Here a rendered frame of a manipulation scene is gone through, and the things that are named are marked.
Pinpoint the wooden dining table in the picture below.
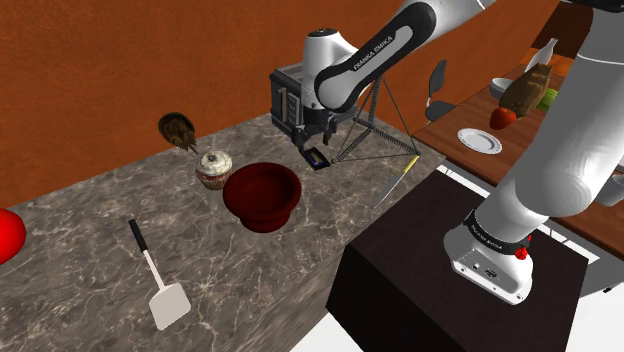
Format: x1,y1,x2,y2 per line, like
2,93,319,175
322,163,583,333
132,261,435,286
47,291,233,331
412,37,624,261

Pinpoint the white spatula with black handle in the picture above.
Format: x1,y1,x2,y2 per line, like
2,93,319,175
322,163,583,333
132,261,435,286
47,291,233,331
127,218,193,332

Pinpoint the dark red bowl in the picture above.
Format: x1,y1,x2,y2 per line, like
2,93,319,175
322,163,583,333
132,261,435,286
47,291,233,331
222,161,303,234

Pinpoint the white frosted cupcake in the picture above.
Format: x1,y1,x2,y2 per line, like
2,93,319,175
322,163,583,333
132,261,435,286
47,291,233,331
195,149,234,192

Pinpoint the small black box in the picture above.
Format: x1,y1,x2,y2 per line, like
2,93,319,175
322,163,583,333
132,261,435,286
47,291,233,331
302,145,332,171

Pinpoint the wire pyramid stand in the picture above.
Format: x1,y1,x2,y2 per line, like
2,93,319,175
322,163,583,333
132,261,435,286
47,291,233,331
330,75,421,165

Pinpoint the dark robot stand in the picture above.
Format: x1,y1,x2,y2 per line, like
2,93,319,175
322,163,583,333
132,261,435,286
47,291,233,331
325,170,590,352

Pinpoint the dark grey chair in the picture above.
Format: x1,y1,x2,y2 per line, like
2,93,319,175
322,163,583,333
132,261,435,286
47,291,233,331
424,59,457,124

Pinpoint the brown horseshoe crab figure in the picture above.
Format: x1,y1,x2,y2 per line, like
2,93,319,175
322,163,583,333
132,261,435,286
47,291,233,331
156,111,199,156

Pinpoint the yellow-handled knife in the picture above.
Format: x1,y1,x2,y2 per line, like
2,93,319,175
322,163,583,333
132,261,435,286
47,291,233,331
373,154,421,209

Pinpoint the red round object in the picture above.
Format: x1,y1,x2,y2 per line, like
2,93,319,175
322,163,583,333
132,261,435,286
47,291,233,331
0,207,28,266

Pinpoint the grey toaster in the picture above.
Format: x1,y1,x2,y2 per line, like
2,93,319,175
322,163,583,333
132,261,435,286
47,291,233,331
269,65,314,139

